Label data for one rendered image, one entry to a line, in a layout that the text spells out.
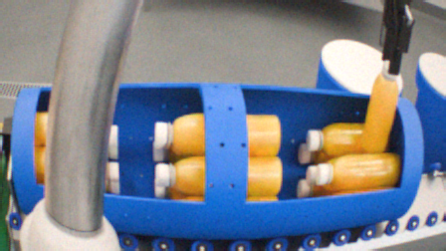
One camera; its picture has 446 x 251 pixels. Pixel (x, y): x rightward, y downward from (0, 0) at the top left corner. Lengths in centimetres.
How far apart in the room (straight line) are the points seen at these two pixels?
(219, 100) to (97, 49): 53
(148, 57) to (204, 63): 28
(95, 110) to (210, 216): 49
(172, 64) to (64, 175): 271
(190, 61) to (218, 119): 232
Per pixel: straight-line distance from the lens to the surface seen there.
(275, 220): 123
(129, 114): 140
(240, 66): 351
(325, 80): 175
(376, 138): 132
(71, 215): 83
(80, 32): 72
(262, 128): 125
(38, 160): 122
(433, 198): 163
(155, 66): 346
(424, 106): 194
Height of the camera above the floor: 196
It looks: 39 degrees down
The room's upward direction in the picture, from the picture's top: 8 degrees clockwise
